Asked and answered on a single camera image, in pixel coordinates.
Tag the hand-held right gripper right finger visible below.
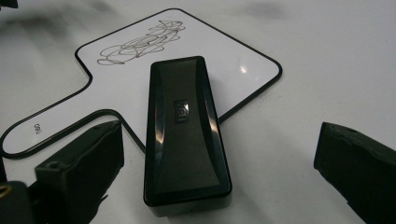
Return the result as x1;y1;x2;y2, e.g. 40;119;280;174
313;121;396;224

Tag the white paddle-shaped whiteboard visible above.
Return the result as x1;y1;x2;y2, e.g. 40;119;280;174
0;7;284;161

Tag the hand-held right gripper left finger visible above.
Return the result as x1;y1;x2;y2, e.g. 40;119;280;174
34;120;125;224

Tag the black whiteboard eraser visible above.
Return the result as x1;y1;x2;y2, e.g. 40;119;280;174
143;55;233;217

